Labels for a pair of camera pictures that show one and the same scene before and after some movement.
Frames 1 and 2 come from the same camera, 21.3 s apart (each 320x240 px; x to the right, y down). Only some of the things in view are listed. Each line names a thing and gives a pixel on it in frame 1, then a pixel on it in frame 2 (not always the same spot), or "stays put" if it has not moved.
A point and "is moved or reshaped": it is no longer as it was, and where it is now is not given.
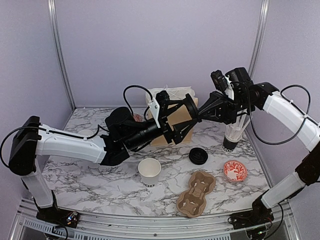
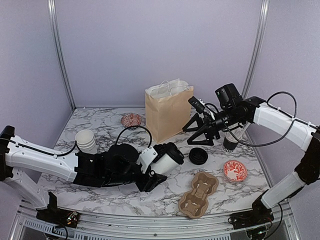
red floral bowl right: x=235 y=171 stays put
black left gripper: x=176 y=133 → x=150 y=182
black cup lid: x=198 y=156 stays put
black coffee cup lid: x=192 y=108 → x=174 y=152
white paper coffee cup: x=149 y=169 is moved or reshaped
